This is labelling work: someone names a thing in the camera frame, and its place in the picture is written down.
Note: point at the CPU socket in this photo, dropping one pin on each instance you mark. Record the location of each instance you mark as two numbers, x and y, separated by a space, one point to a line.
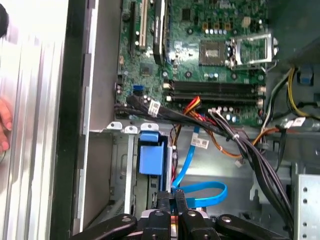
212 53

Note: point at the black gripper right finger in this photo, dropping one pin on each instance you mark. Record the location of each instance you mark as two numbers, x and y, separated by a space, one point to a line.
195 225

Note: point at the white expansion slot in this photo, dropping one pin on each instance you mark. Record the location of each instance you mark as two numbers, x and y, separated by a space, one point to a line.
143 25

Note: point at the black PC case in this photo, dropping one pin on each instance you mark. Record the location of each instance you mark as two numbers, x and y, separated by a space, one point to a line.
102 75

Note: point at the black round object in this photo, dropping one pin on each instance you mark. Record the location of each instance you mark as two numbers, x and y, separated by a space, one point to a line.
3 21

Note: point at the metal locking lever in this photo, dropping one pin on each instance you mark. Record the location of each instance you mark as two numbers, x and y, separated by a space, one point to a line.
250 68

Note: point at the small black board chip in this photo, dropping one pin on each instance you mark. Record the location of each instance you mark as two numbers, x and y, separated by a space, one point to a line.
146 69

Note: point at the black expansion slot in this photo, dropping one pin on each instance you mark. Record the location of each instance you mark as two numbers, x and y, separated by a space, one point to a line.
132 27

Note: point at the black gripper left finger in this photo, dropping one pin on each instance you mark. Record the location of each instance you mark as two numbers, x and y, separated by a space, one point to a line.
157 225

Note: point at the metal drive cage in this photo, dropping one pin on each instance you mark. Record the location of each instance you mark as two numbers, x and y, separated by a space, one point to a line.
307 200

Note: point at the person's left hand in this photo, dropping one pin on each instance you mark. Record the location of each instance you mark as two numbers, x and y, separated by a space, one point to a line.
5 117

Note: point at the metal disk bay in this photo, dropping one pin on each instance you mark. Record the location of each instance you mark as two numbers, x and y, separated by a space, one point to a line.
122 162

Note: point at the metal socket cover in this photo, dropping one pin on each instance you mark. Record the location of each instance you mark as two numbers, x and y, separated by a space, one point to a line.
252 37

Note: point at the green motherboard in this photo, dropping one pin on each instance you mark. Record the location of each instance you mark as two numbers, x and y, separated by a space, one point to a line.
180 71

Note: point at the blue board port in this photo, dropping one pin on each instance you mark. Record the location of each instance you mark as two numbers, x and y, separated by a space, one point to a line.
138 90

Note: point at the black graphics card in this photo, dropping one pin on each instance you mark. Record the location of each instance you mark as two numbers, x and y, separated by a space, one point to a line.
160 30

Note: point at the hard disk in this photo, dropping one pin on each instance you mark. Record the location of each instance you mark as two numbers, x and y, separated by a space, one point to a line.
151 160

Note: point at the blue drive cage latch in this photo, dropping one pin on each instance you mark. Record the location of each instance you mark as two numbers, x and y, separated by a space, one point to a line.
306 75

